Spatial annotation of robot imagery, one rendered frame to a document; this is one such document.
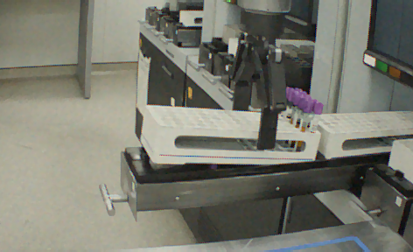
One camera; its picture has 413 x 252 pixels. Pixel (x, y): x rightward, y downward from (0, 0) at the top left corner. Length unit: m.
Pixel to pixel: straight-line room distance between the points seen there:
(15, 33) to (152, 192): 3.60
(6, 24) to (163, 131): 3.60
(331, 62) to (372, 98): 0.16
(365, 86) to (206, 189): 0.44
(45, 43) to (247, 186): 3.61
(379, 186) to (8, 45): 3.75
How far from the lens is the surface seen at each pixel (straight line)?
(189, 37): 2.15
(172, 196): 0.88
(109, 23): 4.44
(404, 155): 0.98
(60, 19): 4.38
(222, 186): 0.90
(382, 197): 0.98
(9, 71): 4.46
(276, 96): 0.86
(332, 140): 0.99
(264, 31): 0.88
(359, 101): 1.18
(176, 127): 0.85
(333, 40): 1.27
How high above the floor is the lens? 1.19
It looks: 20 degrees down
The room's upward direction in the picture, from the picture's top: 4 degrees clockwise
